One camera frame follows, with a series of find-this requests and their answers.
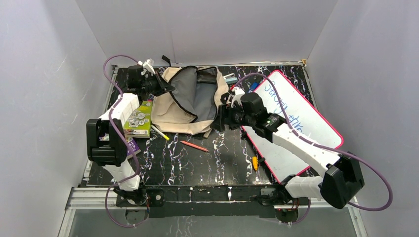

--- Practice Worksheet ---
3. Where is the red pencil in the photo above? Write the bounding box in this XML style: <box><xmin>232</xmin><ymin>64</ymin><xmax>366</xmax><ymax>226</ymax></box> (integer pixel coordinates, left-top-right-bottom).
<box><xmin>180</xmin><ymin>141</ymin><xmax>209</xmax><ymax>152</ymax></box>

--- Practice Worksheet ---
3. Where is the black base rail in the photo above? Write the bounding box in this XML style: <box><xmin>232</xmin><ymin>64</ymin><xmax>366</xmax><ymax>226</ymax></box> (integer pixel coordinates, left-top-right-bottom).
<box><xmin>114</xmin><ymin>184</ymin><xmax>308</xmax><ymax>222</ymax></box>

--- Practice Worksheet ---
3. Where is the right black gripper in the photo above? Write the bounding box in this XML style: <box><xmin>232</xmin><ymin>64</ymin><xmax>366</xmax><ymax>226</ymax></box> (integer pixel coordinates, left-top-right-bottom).
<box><xmin>210</xmin><ymin>101</ymin><xmax>255</xmax><ymax>132</ymax></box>

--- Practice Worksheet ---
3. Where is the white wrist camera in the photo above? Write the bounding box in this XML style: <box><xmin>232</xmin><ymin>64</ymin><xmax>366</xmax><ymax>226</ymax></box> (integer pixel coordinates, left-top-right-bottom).
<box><xmin>137</xmin><ymin>58</ymin><xmax>156</xmax><ymax>76</ymax></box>
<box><xmin>221</xmin><ymin>87</ymin><xmax>245</xmax><ymax>108</ymax></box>

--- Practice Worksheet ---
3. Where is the purple treehouse book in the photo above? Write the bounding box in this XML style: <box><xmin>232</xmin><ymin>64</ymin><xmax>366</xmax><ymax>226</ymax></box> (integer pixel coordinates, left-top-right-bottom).
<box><xmin>126</xmin><ymin>137</ymin><xmax>141</xmax><ymax>159</ymax></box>

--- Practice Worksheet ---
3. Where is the white yellow highlighter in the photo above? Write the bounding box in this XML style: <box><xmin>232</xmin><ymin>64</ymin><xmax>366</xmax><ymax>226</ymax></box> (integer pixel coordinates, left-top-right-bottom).
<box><xmin>151</xmin><ymin>125</ymin><xmax>170</xmax><ymax>141</ymax></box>

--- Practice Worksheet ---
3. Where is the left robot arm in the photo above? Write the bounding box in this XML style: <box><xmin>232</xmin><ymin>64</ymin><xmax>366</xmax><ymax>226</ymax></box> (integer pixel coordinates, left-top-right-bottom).
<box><xmin>86</xmin><ymin>63</ymin><xmax>174</xmax><ymax>205</ymax></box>

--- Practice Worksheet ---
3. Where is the cream canvas student bag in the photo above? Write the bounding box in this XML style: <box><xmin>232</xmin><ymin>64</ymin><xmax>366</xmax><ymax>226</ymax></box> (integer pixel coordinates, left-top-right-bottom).
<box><xmin>151</xmin><ymin>66</ymin><xmax>229</xmax><ymax>138</ymax></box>

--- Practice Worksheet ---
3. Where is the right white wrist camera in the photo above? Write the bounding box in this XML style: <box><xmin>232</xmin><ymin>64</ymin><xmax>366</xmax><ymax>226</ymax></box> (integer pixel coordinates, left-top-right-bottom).
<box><xmin>221</xmin><ymin>87</ymin><xmax>245</xmax><ymax>108</ymax></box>

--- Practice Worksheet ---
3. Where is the yellow marker cap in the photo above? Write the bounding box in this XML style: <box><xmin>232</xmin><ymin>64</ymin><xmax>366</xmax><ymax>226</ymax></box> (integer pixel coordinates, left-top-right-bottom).
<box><xmin>251</xmin><ymin>156</ymin><xmax>259</xmax><ymax>171</ymax></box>

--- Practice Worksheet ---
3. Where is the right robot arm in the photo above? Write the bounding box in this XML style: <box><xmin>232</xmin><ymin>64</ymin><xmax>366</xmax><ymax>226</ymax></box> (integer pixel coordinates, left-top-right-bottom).
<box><xmin>211</xmin><ymin>91</ymin><xmax>365</xmax><ymax>209</ymax></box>

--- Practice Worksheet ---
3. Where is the pink framed whiteboard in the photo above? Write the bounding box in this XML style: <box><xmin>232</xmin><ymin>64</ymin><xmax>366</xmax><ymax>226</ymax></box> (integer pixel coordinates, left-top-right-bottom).
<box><xmin>230</xmin><ymin>69</ymin><xmax>344</xmax><ymax>183</ymax></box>

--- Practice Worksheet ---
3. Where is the green treehouse book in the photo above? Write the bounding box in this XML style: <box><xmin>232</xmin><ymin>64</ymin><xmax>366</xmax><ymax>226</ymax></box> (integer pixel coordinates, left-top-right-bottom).
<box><xmin>124</xmin><ymin>101</ymin><xmax>153</xmax><ymax>138</ymax></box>

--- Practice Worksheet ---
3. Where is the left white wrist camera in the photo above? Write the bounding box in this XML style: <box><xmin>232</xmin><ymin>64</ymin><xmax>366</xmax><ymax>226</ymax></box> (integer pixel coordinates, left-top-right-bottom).
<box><xmin>137</xmin><ymin>58</ymin><xmax>156</xmax><ymax>76</ymax></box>

